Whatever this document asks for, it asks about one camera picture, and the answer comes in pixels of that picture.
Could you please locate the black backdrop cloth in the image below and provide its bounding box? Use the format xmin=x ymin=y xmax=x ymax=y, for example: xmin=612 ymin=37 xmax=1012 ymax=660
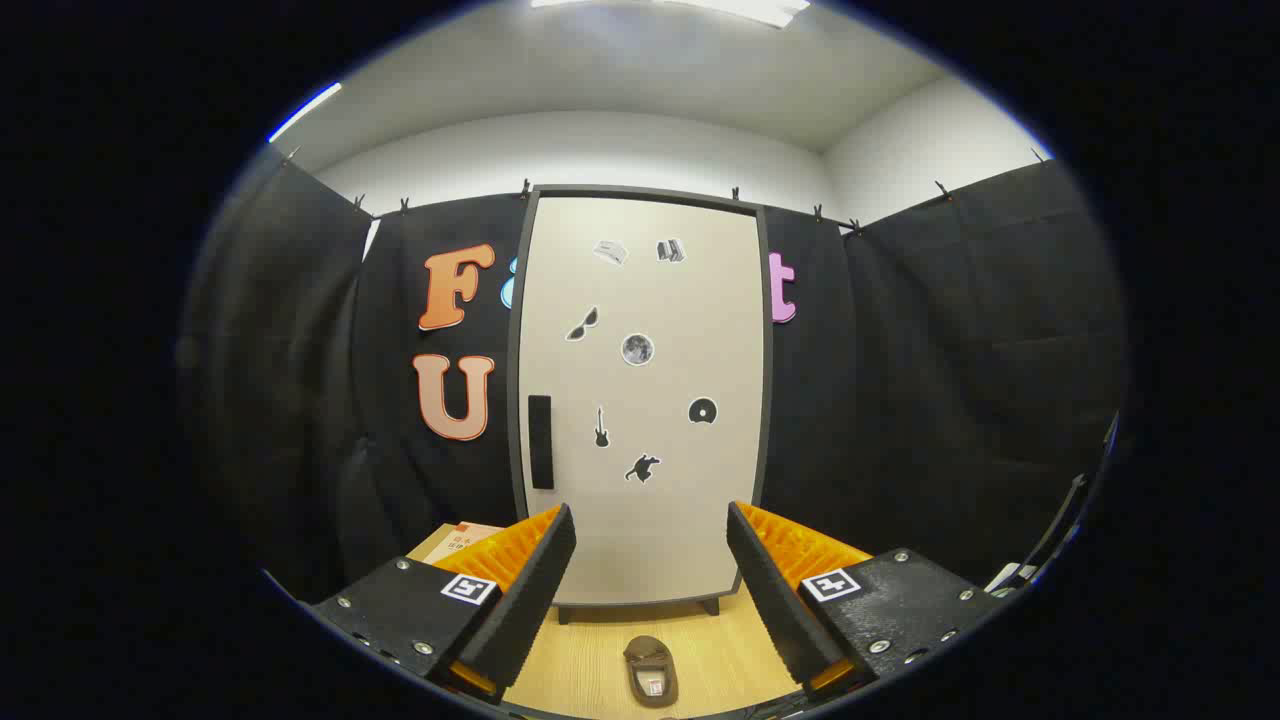
xmin=185 ymin=150 xmax=1126 ymax=611

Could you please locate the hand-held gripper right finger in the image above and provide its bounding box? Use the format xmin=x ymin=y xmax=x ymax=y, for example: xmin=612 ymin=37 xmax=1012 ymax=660
xmin=726 ymin=500 xmax=1006 ymax=699

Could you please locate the brown fuzzy shoe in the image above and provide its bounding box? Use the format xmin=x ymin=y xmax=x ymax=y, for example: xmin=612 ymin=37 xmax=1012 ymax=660
xmin=622 ymin=635 xmax=681 ymax=709

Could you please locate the black door handle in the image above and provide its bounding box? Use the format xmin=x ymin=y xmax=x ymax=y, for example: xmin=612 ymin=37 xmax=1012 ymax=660
xmin=527 ymin=395 xmax=554 ymax=491

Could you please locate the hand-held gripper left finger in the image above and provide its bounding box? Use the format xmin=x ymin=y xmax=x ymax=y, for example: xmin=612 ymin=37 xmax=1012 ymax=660
xmin=298 ymin=503 xmax=578 ymax=706

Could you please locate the grey shoe cabinet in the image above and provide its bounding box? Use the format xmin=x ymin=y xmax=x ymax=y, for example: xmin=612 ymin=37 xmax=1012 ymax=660
xmin=505 ymin=185 xmax=776 ymax=626

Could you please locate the ceiling light panel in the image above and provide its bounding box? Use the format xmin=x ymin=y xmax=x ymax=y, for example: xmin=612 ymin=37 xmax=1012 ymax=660
xmin=530 ymin=0 xmax=811 ymax=29
xmin=268 ymin=82 xmax=343 ymax=143

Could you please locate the beige cover book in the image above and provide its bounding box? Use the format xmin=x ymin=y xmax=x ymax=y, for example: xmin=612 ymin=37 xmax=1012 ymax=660
xmin=408 ymin=522 xmax=506 ymax=566

